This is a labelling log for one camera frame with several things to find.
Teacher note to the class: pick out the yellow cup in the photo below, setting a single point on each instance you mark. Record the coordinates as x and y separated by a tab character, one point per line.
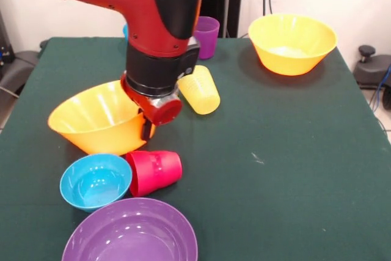
203	96

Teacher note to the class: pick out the black clamp mount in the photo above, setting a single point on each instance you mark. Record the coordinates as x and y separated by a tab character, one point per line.
375	68

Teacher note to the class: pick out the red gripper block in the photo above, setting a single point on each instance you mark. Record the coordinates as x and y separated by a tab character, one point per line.
159	109

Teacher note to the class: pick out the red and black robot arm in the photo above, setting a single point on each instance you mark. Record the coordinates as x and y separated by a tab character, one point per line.
137	28

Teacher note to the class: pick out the translucent blue bowl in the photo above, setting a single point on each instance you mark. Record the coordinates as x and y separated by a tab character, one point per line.
125	31

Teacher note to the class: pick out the red cup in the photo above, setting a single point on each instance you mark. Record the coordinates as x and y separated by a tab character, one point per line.
155	172

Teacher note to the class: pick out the large orange bowl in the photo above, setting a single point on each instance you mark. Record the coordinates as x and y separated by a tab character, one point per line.
293	62
100	132

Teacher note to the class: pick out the dark green tablecloth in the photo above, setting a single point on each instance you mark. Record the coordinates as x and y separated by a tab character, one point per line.
275	197

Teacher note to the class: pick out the purple cup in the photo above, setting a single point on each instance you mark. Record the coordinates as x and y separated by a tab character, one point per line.
207	41

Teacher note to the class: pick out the light blue opaque bowl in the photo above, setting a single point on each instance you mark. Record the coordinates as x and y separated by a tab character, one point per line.
94	181

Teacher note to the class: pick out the black equipment rack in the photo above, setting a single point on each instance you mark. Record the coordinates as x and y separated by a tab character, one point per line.
6	44

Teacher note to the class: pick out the purple bowl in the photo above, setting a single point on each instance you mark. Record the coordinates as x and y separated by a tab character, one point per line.
131	233

